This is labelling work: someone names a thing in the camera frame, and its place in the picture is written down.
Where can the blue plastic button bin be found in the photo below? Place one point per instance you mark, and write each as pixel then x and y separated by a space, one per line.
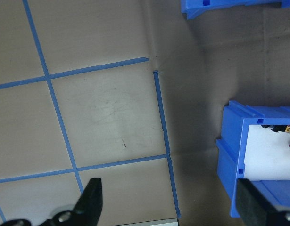
pixel 229 141

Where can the blue plastic capacitor bin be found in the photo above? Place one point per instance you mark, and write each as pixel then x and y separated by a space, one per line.
pixel 194 9

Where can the black button orange contact block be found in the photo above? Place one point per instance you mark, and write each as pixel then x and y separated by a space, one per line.
pixel 279 128

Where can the white foam sheet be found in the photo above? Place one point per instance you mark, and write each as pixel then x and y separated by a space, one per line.
pixel 265 153

